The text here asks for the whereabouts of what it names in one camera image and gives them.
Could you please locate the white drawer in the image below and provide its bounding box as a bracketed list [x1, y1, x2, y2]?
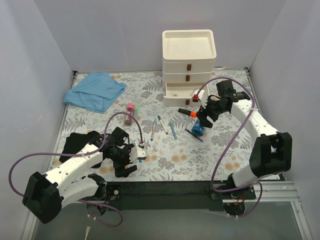
[163, 82, 204, 107]

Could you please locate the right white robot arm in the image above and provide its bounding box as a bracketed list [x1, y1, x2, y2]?
[192, 77, 293, 199]

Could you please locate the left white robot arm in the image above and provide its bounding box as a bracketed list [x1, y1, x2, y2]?
[22, 127, 146, 224]

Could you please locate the black orange highlighter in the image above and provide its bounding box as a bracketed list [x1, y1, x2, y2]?
[178, 108, 197, 118]

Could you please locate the blue round jar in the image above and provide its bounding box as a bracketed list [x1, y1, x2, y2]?
[191, 119, 205, 137]

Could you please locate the purple pen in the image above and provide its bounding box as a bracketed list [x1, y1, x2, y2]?
[184, 128, 203, 142]

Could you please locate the white marker blue cap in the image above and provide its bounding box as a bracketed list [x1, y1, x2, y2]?
[134, 140, 142, 163]

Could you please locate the blue marker pen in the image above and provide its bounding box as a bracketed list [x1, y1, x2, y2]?
[169, 121, 178, 140]

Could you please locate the pink-capped clear tube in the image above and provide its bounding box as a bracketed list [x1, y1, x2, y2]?
[124, 103, 135, 126]

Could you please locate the floral table mat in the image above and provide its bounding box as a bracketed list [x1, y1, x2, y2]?
[56, 71, 254, 182]

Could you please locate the green-capped white marker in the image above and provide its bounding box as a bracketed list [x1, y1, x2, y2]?
[157, 115, 169, 135]

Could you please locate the purple slim marker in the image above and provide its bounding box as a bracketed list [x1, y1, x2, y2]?
[150, 118, 157, 141]

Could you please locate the light green eraser stick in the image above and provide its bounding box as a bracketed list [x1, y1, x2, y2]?
[133, 103, 140, 120]

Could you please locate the white three-drawer organizer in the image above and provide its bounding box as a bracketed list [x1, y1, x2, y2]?
[162, 29, 217, 95]

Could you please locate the blue cloth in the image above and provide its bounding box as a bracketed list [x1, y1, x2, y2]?
[63, 72, 126, 114]

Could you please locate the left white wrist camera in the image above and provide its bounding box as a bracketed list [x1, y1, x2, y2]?
[129, 144, 148, 161]

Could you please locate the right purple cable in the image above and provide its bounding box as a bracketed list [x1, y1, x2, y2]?
[195, 77, 263, 219]

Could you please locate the purple cable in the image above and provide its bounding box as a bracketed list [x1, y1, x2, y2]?
[9, 112, 145, 228]
[195, 77, 263, 219]

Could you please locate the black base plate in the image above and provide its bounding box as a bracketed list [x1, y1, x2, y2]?
[77, 181, 257, 212]

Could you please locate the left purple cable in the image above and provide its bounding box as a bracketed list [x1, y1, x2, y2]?
[9, 112, 145, 228]

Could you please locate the aluminium front rail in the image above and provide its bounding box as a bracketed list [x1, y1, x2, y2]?
[22, 181, 312, 240]

